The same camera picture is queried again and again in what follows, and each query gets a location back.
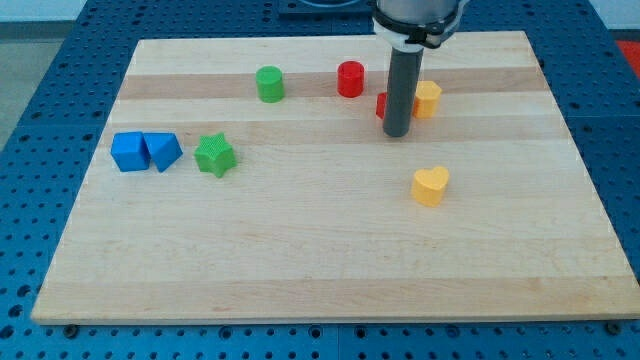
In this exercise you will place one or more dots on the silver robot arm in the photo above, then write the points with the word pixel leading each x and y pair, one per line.
pixel 410 27

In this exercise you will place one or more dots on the green star block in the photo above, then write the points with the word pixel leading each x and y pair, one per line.
pixel 215 155

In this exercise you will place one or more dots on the blue cube block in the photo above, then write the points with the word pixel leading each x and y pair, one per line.
pixel 129 151

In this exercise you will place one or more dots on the blue triangular prism block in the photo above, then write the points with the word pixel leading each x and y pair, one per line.
pixel 164 149

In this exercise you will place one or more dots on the light wooden board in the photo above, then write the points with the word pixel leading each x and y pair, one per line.
pixel 316 223

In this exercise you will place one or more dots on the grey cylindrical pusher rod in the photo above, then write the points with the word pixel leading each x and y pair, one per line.
pixel 403 76

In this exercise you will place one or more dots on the yellow hexagon block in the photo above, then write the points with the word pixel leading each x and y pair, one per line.
pixel 426 99

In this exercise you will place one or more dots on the red star block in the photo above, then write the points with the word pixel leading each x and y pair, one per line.
pixel 381 105

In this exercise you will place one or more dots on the red cylinder block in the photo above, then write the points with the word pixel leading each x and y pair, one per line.
pixel 350 79

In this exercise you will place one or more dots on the green cylinder block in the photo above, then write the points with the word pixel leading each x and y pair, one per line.
pixel 270 84

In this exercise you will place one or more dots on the yellow heart block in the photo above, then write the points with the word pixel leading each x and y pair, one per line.
pixel 429 185

